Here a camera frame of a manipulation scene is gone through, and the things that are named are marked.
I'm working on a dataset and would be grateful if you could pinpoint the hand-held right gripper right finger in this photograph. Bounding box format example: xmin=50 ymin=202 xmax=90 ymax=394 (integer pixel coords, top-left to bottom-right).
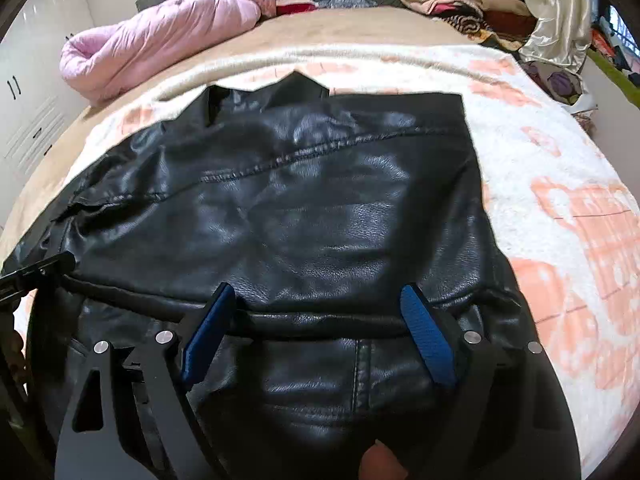
xmin=399 ymin=283 xmax=584 ymax=480

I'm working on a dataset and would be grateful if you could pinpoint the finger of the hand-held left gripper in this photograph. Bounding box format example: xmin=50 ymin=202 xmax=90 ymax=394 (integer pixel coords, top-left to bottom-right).
xmin=0 ymin=251 xmax=77 ymax=307

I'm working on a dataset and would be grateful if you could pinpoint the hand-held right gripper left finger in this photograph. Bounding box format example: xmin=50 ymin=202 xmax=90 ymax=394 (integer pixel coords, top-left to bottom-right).
xmin=54 ymin=281 xmax=238 ymax=480

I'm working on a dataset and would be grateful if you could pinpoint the black leather jacket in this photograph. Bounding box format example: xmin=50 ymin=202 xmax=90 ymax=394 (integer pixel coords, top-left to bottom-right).
xmin=0 ymin=71 xmax=538 ymax=480

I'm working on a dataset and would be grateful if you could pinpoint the heap of colourful clothes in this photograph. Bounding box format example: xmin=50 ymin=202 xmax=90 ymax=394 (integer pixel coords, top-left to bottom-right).
xmin=591 ymin=12 xmax=640 ymax=88

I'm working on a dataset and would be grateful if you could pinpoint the person's right hand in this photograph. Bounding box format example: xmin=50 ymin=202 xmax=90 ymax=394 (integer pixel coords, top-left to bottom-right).
xmin=359 ymin=439 xmax=407 ymax=480

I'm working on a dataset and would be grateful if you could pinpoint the white pink printed blanket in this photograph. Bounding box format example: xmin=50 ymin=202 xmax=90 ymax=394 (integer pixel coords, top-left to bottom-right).
xmin=65 ymin=42 xmax=640 ymax=480

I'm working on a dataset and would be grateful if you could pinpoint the white wardrobe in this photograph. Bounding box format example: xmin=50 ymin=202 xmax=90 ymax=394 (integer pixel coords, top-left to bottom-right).
xmin=0 ymin=0 xmax=97 ymax=181

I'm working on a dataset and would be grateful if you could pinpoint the pink duvet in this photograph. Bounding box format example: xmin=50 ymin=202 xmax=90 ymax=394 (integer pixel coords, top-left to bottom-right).
xmin=59 ymin=0 xmax=262 ymax=107

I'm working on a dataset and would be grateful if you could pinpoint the purple floral cloth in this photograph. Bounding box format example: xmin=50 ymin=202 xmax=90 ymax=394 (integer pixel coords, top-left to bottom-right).
xmin=525 ymin=60 xmax=584 ymax=107

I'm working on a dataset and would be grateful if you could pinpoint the green cloth strip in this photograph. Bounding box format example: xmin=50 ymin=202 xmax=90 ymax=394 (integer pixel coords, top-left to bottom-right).
xmin=587 ymin=47 xmax=640 ymax=103

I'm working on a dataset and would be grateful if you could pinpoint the beige bed sheet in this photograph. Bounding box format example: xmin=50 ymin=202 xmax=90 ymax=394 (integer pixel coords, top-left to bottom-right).
xmin=0 ymin=6 xmax=483 ymax=256

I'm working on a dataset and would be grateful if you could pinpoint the red cloth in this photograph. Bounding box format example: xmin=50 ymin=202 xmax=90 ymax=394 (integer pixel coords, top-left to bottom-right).
xmin=275 ymin=0 xmax=319 ymax=16

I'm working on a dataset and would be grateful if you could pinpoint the blue patterned cloth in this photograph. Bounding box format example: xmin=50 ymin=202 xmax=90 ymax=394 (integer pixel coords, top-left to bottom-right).
xmin=315 ymin=0 xmax=379 ymax=10

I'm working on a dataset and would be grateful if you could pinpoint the cream satin curtain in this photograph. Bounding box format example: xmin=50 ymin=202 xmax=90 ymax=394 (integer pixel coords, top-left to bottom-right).
xmin=520 ymin=0 xmax=594 ymax=79

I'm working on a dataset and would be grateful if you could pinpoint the barred window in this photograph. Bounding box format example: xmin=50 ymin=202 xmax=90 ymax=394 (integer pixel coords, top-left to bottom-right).
xmin=607 ymin=5 xmax=640 ymax=58

